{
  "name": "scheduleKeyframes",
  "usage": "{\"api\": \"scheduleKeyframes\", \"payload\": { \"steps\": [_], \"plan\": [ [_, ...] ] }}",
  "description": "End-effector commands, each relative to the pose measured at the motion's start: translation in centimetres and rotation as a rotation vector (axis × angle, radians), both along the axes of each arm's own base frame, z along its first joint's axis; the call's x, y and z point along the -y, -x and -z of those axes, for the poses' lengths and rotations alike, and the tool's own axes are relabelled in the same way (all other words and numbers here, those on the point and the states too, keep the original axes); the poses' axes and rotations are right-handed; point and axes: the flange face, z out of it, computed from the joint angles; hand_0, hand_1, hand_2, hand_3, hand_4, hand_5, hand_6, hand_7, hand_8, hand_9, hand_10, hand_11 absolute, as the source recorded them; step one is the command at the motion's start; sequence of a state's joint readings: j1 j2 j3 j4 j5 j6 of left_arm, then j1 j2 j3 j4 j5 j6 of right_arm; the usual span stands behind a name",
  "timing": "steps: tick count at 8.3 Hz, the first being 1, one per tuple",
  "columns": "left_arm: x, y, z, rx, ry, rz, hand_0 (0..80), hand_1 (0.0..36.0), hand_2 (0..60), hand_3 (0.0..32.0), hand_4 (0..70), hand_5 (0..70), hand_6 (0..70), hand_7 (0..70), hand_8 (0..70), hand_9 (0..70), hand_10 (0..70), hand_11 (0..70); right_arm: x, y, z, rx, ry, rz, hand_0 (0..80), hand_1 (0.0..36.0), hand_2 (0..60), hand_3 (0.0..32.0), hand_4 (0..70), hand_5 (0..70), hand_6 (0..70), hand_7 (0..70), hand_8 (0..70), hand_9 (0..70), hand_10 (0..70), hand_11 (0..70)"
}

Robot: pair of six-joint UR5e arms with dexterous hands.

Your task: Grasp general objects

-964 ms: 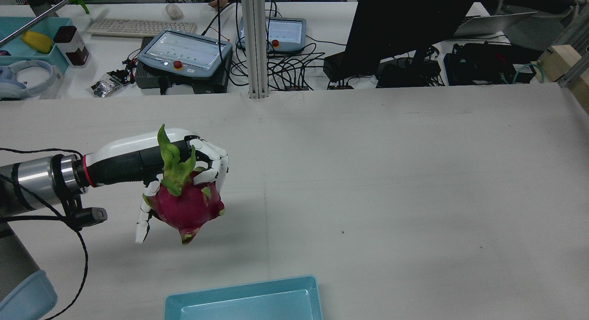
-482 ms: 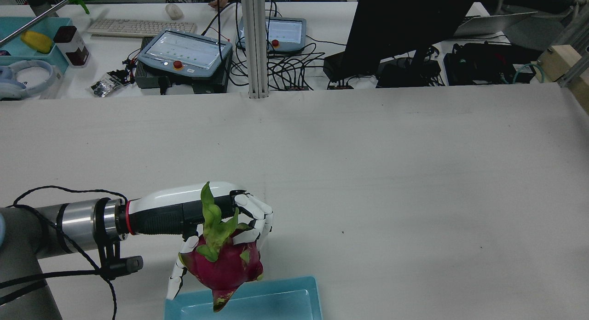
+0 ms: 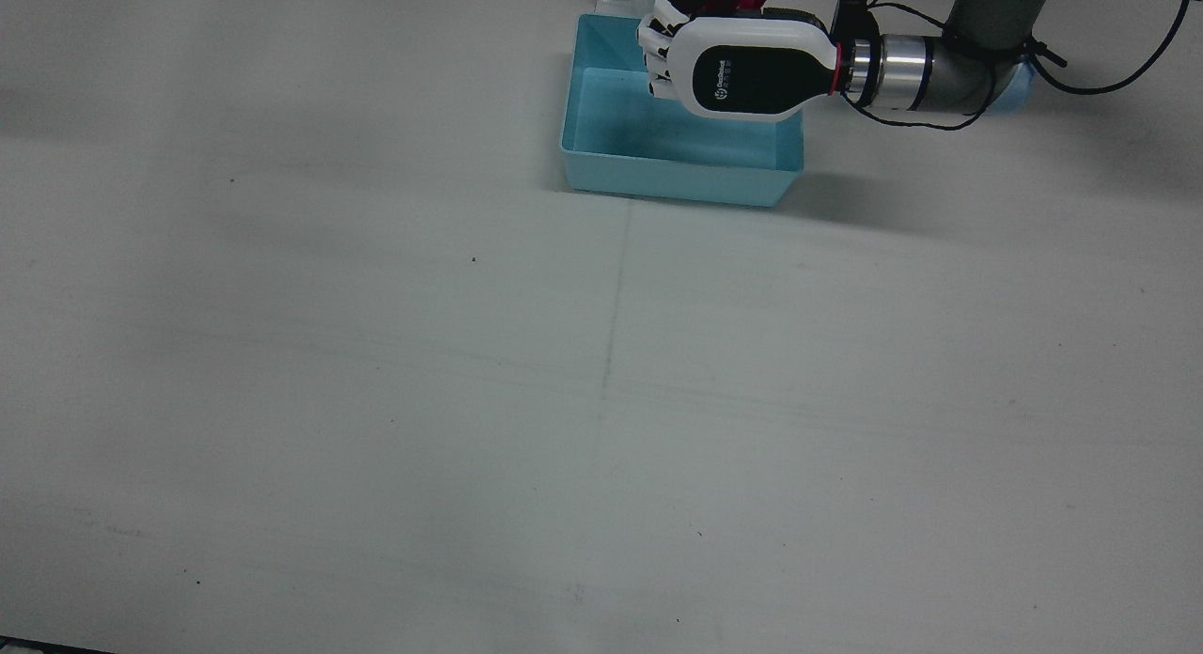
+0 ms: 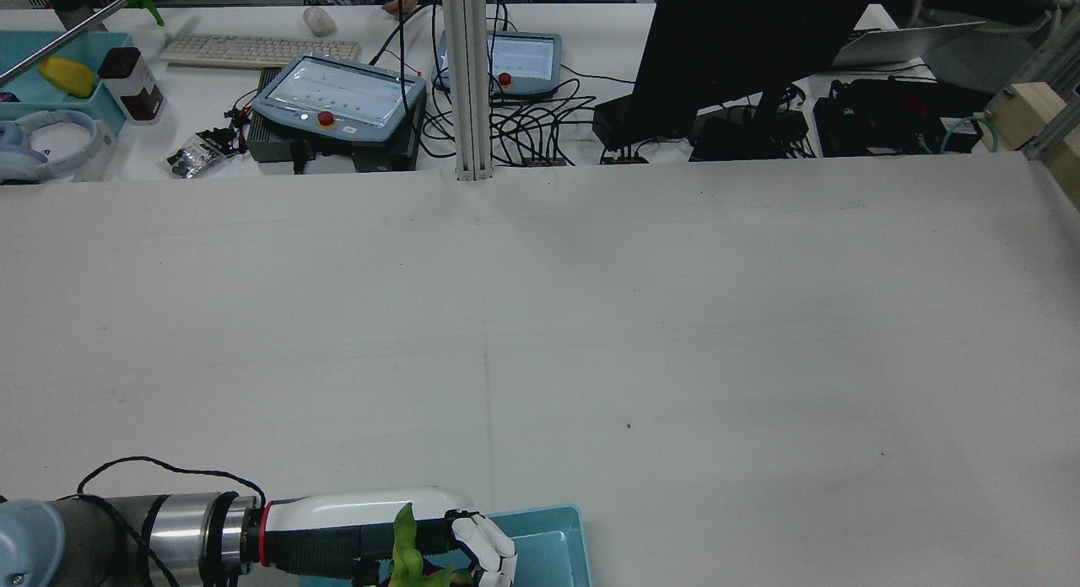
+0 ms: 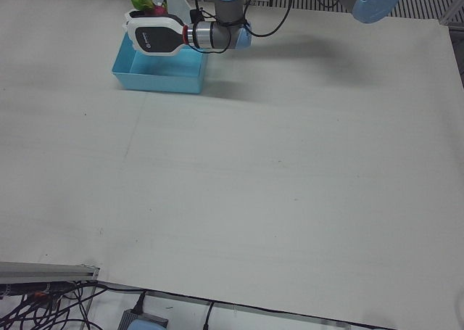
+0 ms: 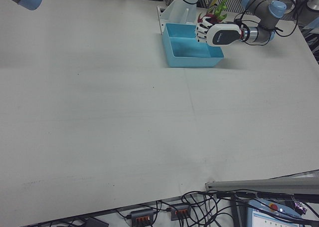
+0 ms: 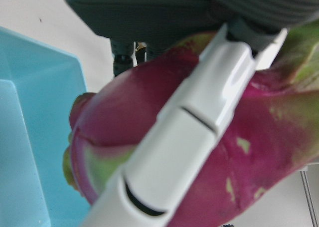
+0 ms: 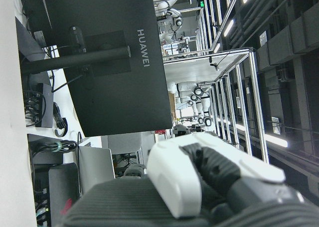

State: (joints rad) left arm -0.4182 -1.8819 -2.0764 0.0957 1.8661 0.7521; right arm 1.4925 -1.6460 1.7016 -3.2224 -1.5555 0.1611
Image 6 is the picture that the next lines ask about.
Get grey USB hub orange plugs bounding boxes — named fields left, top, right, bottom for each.
left=170, top=203, right=192, bottom=222
left=130, top=208, right=155, bottom=225

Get flat black device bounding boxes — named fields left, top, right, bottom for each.
left=81, top=217, right=110, bottom=227

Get robot teach pendant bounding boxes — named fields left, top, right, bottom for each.
left=245, top=198, right=309, bottom=227

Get red dragon fruit green scales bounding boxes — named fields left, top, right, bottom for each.
left=196, top=0, right=230, bottom=25

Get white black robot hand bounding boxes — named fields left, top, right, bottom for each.
left=194, top=16, right=243, bottom=47

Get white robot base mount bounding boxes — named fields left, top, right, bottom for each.
left=157, top=1, right=198, bottom=35

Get thick black cable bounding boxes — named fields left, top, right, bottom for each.
left=215, top=190, right=319, bottom=204

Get aluminium profile bar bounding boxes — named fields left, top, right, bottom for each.
left=204, top=171, right=319, bottom=195

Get light blue plastic box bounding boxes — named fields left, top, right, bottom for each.
left=161, top=23, right=225, bottom=68

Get purple wrapper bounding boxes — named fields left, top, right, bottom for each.
left=293, top=201, right=308, bottom=216

